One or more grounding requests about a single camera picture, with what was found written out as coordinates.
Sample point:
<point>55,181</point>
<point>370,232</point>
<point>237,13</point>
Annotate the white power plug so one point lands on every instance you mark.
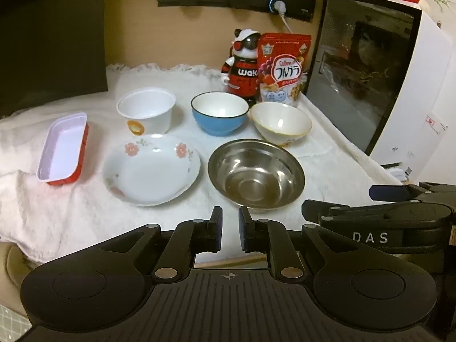
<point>279,8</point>

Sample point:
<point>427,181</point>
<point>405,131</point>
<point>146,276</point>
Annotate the stainless steel bowl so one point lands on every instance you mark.
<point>256,174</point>

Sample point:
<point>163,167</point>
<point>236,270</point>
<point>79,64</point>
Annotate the white plastic cup bowl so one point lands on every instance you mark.
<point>148,108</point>

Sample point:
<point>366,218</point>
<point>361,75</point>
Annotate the beige cushion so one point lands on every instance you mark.
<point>17,274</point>

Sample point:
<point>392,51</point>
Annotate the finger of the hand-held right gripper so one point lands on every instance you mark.
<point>386,192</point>
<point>315,209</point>

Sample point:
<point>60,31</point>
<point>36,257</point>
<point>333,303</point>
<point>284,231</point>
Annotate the white microwave oven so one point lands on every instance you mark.
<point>363,78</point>

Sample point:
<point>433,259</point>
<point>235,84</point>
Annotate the floral white plate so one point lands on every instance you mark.
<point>151,171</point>

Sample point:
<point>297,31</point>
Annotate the red cereal bag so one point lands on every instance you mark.
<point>283,74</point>

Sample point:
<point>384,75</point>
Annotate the white fluffy blanket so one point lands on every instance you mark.
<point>71,213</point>

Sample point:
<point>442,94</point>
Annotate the black monitor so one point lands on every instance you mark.
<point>50,42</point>

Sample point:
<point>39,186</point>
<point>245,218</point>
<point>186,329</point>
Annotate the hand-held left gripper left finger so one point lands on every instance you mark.
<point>215,229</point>

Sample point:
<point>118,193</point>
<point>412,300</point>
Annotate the red black robot figurine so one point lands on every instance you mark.
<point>244,74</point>

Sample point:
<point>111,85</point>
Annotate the cream ceramic bowl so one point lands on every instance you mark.
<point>281,123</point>

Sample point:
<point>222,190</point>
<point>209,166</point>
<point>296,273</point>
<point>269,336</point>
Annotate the grey gridded mat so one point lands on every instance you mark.
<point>10,324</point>

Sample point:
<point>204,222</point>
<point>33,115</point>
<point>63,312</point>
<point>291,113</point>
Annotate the blue ceramic bowl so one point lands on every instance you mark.
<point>217,124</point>

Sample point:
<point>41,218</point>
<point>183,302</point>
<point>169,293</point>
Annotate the red rectangular plastic tray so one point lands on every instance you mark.
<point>64,149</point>

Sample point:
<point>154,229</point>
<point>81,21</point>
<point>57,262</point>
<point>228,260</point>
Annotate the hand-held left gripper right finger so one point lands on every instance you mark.
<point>245,231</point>

